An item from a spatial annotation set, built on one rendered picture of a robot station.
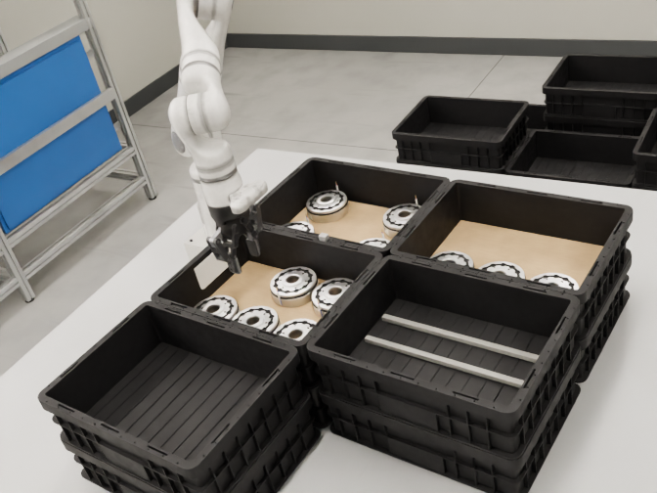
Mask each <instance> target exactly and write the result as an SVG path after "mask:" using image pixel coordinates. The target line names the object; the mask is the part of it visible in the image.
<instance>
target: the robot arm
mask: <svg viewBox="0 0 657 493"><path fill-rule="evenodd" d="M176 5H177V16H178V25H179V33H180V39H181V47H182V55H181V58H180V65H179V84H178V94H177V98H175V99H173V100H172V102H171V103H170V106H169V109H168V116H169V120H170V123H171V139H172V143H173V145H174V147H175V149H176V151H177V152H178V153H179V154H180V155H181V156H183V157H192V158H193V160H194V162H193V163H192V165H191V166H190V175H191V179H192V182H193V185H194V189H195V192H196V195H197V201H198V203H197V209H198V212H199V216H200V219H201V222H202V226H203V229H204V232H205V235H206V236H208V237H207V238H206V242H207V244H208V245H209V247H210V249H211V251H212V252H213V254H214V256H215V258H216V259H217V260H220V261H224V262H227V263H228V266H229V270H230V271H231V272H233V273H235V274H240V273H241V266H240V263H239V260H238V258H237V247H238V246H239V238H240V236H241V235H245V236H246V237H247V239H246V242H247V246H248V249H249V252H250V254H251V255H254V256H259V255H260V245H259V243H258V240H257V239H258V233H259V232H262V230H263V224H262V217H261V209H260V204H259V203H257V201H258V200H259V199H260V198H262V197H263V196H264V195H265V194H266V193H267V192H268V186H267V183H266V181H263V180H257V181H255V182H252V183H249V184H245V185H244V184H243V183H242V180H241V176H240V174H239V172H238V169H237V166H236V162H235V159H234V156H233V152H232V149H231V146H230V144H229V143H228V142H227V141H225V140H223V139H222V134H221V130H223V129H225V128H226V127H227V126H228V124H229V122H230V120H231V110H230V107H229V104H228V102H227V99H226V97H225V95H224V92H223V89H222V86H221V77H222V70H223V60H224V50H225V42H226V37H227V32H228V28H229V23H230V19H231V14H232V10H233V7H234V6H233V5H234V0H176ZM197 19H201V20H210V21H211V22H210V24H209V26H208V27H207V28H206V30H204V29H203V28H202V26H201V25H200V24H199V22H198V21H197ZM254 220H255V221H256V224H257V225H255V221H254ZM228 240H231V242H229V241H228ZM229 248H230V249H231V252H229Z"/></svg>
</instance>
